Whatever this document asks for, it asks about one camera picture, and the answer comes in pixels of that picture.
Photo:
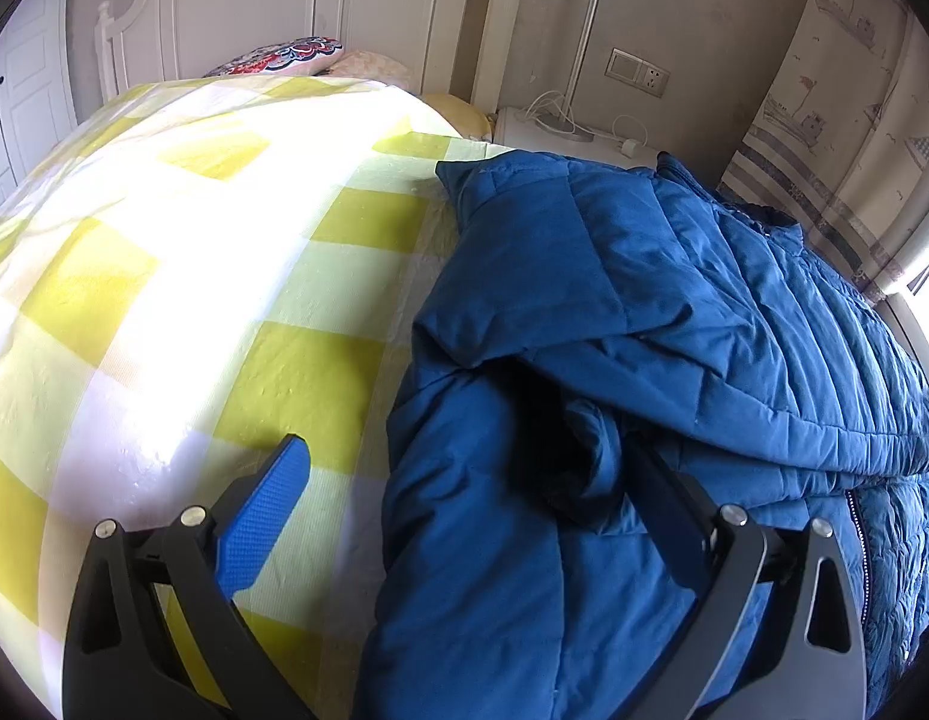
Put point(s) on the silver lamp pole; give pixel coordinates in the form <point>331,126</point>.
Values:
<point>580,52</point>

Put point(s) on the red blue patterned pillow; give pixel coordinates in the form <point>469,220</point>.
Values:
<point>284,56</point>

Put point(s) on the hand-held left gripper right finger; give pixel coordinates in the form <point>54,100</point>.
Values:
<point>670,521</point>

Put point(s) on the yellow pillow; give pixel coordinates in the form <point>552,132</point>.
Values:
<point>460,114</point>

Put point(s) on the pale pink pillow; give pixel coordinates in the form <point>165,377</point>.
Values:
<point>378,67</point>

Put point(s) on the yellow white checked bedsheet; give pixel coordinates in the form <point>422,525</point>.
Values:
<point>172,277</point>

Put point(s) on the white charger plug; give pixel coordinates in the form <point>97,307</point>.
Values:
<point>630,144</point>

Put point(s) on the white nightstand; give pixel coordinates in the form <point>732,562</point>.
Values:
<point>554,146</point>

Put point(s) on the blue puffer jacket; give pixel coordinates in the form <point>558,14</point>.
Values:
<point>584,277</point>

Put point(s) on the white window sill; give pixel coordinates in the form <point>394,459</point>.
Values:
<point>918,315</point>

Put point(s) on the wall socket panel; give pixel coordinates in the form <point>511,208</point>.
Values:
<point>638,71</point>

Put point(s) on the boat print curtain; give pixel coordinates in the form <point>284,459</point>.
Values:
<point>831,127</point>

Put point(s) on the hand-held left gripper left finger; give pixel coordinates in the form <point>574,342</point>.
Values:
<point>258,525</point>

